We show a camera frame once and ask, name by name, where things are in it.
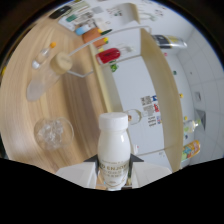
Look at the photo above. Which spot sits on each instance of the yellow snack packet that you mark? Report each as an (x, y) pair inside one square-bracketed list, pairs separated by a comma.
[(191, 150)]

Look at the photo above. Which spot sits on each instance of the blue and white cup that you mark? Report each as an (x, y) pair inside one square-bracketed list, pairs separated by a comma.
[(84, 30)]

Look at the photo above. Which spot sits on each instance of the wooden two-tier shelf rack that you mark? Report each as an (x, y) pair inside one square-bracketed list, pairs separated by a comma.
[(156, 83)]

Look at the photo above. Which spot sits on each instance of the white tray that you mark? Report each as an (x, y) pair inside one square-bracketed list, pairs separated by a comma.
[(75, 16)]

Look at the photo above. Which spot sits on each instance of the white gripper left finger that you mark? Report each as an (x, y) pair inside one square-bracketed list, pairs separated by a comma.
[(80, 175)]

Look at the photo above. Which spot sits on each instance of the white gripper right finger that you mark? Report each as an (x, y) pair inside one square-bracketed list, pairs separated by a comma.
[(150, 173)]

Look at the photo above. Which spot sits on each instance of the clear bottle wooden lid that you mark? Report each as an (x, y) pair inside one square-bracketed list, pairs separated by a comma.
[(50, 75)]

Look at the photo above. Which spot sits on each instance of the glass cup with ice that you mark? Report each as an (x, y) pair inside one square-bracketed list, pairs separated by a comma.
[(53, 134)]

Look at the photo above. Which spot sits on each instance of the orange storage basket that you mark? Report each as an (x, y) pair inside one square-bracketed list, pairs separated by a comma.
[(95, 36)]

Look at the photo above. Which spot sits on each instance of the black snack bag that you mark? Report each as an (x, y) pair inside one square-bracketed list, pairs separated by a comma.
[(170, 41)]

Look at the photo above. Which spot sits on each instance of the red liquid bottle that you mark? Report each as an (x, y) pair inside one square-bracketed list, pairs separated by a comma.
[(108, 56)]

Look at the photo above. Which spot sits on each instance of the wooden wall shelf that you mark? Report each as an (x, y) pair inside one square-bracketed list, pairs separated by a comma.
[(131, 13)]

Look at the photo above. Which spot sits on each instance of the white milk bottle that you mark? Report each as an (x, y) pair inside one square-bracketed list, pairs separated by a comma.
[(114, 146)]

